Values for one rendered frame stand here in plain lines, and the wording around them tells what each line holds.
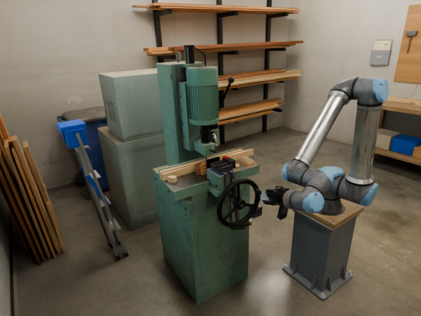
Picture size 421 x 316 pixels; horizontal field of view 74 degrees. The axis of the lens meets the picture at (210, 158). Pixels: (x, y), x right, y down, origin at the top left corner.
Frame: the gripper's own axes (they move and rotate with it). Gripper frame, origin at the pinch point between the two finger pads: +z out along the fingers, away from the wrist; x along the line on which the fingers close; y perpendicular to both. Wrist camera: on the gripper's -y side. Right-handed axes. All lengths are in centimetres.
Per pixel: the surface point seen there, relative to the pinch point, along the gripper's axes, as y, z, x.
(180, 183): 17.1, 26.7, 34.0
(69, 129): 63, 84, 79
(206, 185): 12.3, 21.3, 21.2
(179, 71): 80, 32, 17
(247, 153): 22.5, 34.1, -20.6
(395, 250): -85, 9, -129
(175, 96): 67, 38, 21
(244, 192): -0.4, 25.9, -6.0
